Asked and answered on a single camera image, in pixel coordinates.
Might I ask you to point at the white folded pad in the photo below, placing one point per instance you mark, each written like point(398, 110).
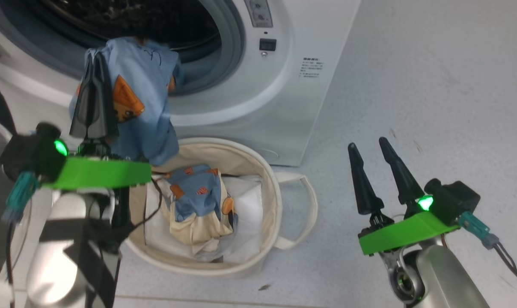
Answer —
point(248, 214)

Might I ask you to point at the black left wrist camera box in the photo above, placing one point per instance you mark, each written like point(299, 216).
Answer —
point(31, 154)

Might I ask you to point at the blue garment with orange print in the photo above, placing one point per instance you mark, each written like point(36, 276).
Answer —
point(147, 115)

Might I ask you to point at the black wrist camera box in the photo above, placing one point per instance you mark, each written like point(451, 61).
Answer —
point(31, 154)
point(455, 201)

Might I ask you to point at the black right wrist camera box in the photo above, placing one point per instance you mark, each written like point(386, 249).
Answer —
point(455, 201)

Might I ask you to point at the blue and cream garment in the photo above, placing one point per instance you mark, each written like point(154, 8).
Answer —
point(198, 201)

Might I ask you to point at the white text warning sticker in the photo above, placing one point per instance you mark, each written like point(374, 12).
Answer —
point(312, 67)

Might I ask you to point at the white front-load washing machine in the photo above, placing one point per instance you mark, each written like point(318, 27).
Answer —
point(292, 107)

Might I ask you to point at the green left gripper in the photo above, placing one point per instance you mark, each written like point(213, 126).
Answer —
point(100, 173)

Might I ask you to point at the cream canvas laundry basket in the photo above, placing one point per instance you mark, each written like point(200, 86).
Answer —
point(267, 205)

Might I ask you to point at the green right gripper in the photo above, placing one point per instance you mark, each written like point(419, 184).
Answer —
point(404, 233)

